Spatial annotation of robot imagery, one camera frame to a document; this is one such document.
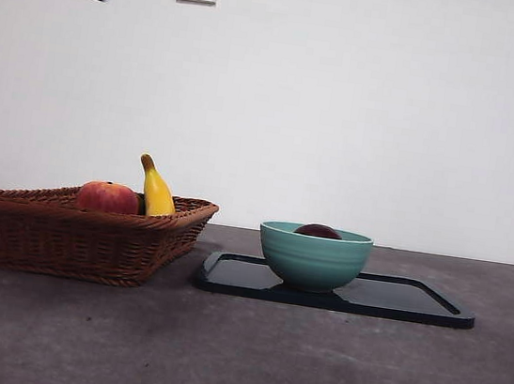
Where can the dark red plum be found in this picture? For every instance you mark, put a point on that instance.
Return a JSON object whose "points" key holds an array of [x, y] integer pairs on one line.
{"points": [[318, 231]]}

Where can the teal ribbed bowl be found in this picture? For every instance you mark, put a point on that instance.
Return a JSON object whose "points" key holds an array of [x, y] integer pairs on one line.
{"points": [[314, 261]]}

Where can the red yellow apple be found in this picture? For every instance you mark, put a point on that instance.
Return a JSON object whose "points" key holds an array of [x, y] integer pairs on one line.
{"points": [[109, 198]]}

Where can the yellow banana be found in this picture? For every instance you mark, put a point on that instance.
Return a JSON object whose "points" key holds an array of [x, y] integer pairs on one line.
{"points": [[156, 193]]}

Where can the brown wicker basket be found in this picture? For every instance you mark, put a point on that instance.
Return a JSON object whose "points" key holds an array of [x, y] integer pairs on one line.
{"points": [[80, 240]]}

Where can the dark rectangular tray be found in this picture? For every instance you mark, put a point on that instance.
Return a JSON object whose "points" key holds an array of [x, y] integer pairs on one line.
{"points": [[394, 300]]}

